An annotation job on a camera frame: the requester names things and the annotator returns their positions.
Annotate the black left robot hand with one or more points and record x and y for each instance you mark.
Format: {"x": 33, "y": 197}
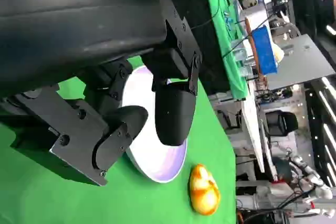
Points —
{"x": 78, "y": 24}

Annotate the black drape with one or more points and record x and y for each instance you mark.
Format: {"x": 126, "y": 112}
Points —
{"x": 204, "y": 51}

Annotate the green cloth on background desk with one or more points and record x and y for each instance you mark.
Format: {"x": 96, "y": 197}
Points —
{"x": 221, "y": 16}

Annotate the lilac plate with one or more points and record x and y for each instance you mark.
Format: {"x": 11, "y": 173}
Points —
{"x": 162, "y": 163}

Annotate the green table cloth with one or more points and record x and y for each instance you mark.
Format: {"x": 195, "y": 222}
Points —
{"x": 52, "y": 203}

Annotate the blue box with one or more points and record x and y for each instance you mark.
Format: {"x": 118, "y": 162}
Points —
{"x": 263, "y": 51}

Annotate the white desk panel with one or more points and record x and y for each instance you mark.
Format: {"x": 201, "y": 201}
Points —
{"x": 252, "y": 119}

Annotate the orange and white bread roll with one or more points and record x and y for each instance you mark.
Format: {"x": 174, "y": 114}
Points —
{"x": 204, "y": 192}

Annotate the grey board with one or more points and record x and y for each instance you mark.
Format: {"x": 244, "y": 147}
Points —
{"x": 302, "y": 61}

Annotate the black chair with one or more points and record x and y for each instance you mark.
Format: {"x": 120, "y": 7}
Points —
{"x": 283, "y": 123}

